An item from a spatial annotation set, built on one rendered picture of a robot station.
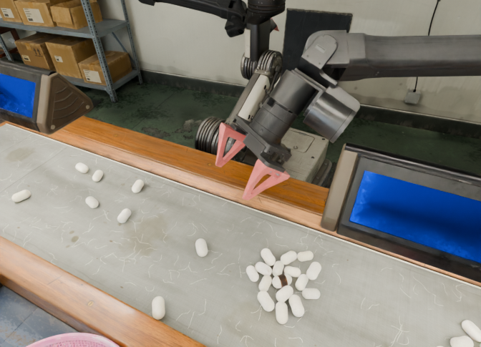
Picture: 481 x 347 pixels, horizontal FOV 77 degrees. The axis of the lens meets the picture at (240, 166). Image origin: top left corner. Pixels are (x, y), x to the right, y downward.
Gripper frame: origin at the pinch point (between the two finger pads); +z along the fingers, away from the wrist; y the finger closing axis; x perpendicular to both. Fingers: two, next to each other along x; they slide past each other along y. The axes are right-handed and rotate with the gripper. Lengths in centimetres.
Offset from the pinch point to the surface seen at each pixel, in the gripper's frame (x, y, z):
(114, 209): 4.4, 20.7, 25.8
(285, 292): -10.8, -15.5, 10.7
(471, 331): -27.8, -35.3, -2.7
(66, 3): -11, 272, 19
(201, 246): -3.8, 0.2, 16.1
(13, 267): 20.7, 12.9, 36.0
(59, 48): -18, 268, 54
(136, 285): 5.0, 0.0, 26.3
